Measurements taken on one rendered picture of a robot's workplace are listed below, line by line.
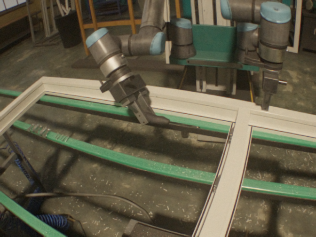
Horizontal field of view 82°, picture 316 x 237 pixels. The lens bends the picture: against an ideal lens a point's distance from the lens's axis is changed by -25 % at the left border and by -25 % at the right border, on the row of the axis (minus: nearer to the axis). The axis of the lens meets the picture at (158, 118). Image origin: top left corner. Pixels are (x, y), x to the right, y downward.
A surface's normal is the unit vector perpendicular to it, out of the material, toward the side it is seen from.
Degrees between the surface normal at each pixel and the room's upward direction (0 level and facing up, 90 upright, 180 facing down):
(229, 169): 0
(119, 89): 73
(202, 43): 90
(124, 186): 0
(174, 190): 0
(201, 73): 90
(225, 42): 90
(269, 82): 90
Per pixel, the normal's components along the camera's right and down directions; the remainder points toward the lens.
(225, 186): -0.11, -0.78
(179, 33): -0.18, 0.63
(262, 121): -0.39, 0.61
